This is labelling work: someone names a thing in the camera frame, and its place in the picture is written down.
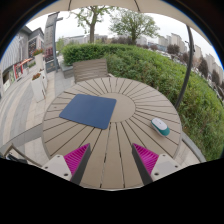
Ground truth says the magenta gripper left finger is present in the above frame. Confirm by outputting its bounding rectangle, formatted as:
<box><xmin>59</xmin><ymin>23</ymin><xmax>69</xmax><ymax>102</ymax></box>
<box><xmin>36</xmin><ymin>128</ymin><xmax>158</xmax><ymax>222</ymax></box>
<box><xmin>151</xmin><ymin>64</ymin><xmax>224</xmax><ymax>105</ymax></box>
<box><xmin>41</xmin><ymin>143</ymin><xmax>92</xmax><ymax>186</ymax></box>

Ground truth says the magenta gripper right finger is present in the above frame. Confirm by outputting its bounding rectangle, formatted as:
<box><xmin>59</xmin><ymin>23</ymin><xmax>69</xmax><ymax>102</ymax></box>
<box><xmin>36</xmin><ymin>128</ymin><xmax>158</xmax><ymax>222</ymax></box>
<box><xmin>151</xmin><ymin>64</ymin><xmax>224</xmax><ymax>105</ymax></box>
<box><xmin>131</xmin><ymin>143</ymin><xmax>183</xmax><ymax>186</ymax></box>

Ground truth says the white teal computer mouse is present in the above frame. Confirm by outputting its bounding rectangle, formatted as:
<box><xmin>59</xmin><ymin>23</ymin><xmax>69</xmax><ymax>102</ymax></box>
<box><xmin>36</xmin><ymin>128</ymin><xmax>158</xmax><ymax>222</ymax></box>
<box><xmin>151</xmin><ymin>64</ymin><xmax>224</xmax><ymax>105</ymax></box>
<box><xmin>151</xmin><ymin>118</ymin><xmax>170</xmax><ymax>136</ymax></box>

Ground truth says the blue mouse pad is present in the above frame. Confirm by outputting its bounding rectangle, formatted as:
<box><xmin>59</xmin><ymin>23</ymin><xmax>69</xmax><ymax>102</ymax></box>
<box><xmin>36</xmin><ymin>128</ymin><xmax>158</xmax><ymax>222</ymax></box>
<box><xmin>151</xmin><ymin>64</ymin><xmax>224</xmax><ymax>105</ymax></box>
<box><xmin>59</xmin><ymin>94</ymin><xmax>116</xmax><ymax>129</ymax></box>

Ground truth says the round slatted wooden table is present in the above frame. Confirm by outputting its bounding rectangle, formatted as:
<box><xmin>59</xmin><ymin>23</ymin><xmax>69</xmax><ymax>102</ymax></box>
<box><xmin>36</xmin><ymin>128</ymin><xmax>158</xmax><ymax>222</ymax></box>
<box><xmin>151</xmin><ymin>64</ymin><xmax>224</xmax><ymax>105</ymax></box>
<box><xmin>42</xmin><ymin>77</ymin><xmax>182</xmax><ymax>190</ymax></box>

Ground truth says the green hedge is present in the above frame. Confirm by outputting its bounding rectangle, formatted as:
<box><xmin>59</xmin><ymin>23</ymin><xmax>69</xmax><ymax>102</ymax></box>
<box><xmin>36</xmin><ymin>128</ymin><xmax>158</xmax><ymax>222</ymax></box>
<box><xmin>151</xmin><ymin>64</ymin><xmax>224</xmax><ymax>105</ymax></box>
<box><xmin>62</xmin><ymin>44</ymin><xmax>224</xmax><ymax>161</ymax></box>

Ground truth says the white planter with flowers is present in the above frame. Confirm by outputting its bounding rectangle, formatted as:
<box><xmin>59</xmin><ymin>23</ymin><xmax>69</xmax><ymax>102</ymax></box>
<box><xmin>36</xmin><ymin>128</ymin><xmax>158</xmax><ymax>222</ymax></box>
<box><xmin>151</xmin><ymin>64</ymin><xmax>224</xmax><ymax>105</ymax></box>
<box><xmin>31</xmin><ymin>73</ymin><xmax>45</xmax><ymax>102</ymax></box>

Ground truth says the dark curved umbrella pole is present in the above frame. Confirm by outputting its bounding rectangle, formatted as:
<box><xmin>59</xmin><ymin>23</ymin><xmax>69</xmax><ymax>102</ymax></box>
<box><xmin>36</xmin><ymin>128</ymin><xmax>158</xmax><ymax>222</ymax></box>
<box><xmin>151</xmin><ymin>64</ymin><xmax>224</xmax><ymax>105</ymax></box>
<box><xmin>174</xmin><ymin>24</ymin><xmax>196</xmax><ymax>110</ymax></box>

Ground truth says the beige patio umbrella canopy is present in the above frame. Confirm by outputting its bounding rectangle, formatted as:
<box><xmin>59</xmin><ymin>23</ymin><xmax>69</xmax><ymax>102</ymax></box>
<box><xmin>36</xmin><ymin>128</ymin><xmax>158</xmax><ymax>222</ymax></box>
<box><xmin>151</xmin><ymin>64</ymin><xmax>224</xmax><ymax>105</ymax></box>
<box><xmin>30</xmin><ymin>0</ymin><xmax>214</xmax><ymax>44</ymax></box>

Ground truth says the grey banner sign post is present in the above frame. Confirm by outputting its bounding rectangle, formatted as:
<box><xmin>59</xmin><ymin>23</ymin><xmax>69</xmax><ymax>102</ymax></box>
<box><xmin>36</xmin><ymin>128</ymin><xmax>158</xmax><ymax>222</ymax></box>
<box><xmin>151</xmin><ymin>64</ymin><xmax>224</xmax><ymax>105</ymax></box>
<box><xmin>44</xmin><ymin>12</ymin><xmax>60</xmax><ymax>73</ymax></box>

